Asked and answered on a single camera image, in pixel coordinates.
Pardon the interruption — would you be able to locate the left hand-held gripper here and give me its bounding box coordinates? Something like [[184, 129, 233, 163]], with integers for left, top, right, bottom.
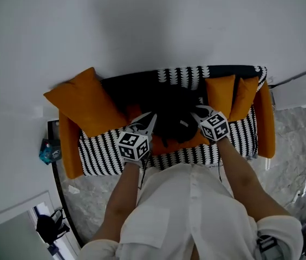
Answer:
[[116, 112, 158, 163]]

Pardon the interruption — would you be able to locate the orange sofa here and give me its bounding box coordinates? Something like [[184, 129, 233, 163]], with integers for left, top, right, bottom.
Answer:
[[43, 65, 276, 180]]

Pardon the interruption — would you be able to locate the black backpack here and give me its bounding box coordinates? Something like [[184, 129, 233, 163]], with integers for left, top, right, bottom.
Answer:
[[138, 86, 205, 148]]

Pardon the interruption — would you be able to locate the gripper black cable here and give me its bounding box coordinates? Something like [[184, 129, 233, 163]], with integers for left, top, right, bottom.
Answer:
[[139, 152, 152, 191], [217, 155, 223, 183]]

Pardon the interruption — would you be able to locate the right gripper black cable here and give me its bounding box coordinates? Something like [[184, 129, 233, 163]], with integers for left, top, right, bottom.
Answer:
[[217, 155, 223, 183]]

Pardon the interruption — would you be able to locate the person's left forearm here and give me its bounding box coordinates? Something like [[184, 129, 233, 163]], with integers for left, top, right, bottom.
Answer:
[[89, 160, 149, 251]]

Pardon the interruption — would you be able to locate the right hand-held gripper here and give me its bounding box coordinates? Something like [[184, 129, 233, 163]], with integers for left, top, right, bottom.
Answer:
[[190, 105, 230, 142]]

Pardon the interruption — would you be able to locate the small orange pillow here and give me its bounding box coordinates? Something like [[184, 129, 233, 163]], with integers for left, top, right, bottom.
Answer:
[[227, 76, 260, 123], [204, 74, 236, 119]]

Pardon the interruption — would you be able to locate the black bag with straps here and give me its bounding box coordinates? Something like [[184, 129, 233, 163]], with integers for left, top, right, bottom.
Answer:
[[35, 208, 71, 245]]

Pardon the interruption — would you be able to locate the blue printed box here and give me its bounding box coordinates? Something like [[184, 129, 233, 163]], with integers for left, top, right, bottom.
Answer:
[[38, 138, 62, 164]]

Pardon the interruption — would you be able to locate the black white patterned sofa cover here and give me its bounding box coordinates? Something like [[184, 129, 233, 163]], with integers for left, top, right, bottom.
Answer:
[[77, 65, 268, 177]]

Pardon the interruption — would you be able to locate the black waist device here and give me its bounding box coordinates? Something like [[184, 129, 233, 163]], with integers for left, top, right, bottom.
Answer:
[[256, 235, 279, 255]]

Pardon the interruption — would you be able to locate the person's white shirt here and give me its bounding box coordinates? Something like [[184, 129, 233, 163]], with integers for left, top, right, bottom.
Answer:
[[77, 162, 305, 260]]

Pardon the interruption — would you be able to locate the person's right forearm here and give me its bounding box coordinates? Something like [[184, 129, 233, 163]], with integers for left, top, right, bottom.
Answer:
[[216, 136, 292, 223]]

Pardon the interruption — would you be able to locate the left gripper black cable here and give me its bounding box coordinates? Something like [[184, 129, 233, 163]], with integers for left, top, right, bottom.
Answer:
[[139, 152, 152, 191]]

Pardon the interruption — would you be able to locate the white cabinet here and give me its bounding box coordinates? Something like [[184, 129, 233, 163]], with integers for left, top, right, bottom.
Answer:
[[270, 67, 306, 111]]

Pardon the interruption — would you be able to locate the large orange pillow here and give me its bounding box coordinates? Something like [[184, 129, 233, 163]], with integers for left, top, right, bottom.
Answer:
[[43, 67, 128, 139]]

